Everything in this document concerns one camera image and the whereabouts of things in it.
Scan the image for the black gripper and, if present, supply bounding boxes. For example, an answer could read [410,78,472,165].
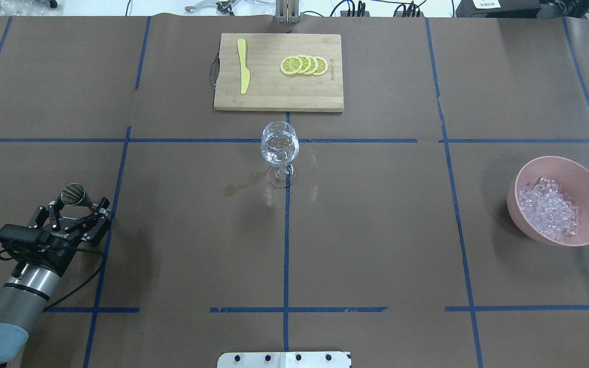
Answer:
[29,197,111,254]

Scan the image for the steel jigger cup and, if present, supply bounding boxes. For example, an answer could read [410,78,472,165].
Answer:
[59,182,111,216]

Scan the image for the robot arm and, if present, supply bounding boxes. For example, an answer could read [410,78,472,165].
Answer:
[0,196,111,367]

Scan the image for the clear wine glass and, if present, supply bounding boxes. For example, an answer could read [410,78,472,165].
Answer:
[260,121,300,188]

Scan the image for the pink bowl with ice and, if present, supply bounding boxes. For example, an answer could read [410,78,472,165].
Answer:
[507,156,589,247]

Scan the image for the yellow plastic knife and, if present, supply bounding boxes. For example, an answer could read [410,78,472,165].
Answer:
[237,38,251,94]

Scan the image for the bamboo cutting board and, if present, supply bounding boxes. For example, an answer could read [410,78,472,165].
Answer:
[214,33,345,113]

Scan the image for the black box device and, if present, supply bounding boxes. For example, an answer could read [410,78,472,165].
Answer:
[455,1,541,18]

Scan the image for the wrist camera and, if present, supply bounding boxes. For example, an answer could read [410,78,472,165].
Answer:
[0,224,76,269]

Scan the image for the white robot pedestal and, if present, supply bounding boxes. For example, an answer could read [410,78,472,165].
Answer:
[216,351,352,367]

